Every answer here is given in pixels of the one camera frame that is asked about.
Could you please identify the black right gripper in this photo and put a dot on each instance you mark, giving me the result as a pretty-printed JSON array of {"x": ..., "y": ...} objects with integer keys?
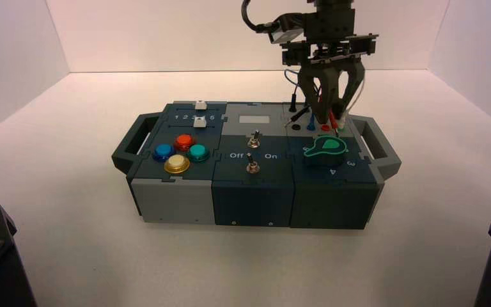
[{"x": 330, "y": 25}]

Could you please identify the green rotary selector knob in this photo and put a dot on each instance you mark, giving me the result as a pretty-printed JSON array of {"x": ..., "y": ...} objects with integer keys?
[{"x": 326, "y": 155}]

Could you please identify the white rectangular display screen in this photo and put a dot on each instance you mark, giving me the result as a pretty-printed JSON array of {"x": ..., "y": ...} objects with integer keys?
[{"x": 254, "y": 119}]

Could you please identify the white slider knob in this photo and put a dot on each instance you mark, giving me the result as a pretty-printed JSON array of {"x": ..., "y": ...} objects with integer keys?
[
  {"x": 202, "y": 105},
  {"x": 199, "y": 123}
]

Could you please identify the dark teal grey task box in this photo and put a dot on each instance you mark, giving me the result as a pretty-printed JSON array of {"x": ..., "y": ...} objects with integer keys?
[{"x": 249, "y": 199}]

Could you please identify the teal round push button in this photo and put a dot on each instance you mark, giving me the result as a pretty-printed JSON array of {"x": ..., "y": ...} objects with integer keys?
[{"x": 198, "y": 152}]

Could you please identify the red round push button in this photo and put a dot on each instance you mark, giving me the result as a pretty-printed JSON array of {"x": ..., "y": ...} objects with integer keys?
[{"x": 184, "y": 141}]

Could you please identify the yellow round push button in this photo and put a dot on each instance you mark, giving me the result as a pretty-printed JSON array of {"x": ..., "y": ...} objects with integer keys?
[{"x": 177, "y": 163}]

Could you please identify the blue round push button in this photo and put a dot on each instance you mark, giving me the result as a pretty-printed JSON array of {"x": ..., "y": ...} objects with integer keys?
[{"x": 164, "y": 151}]

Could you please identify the metal toggle switch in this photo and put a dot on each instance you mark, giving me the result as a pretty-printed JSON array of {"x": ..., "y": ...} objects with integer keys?
[
  {"x": 253, "y": 141},
  {"x": 252, "y": 167}
]

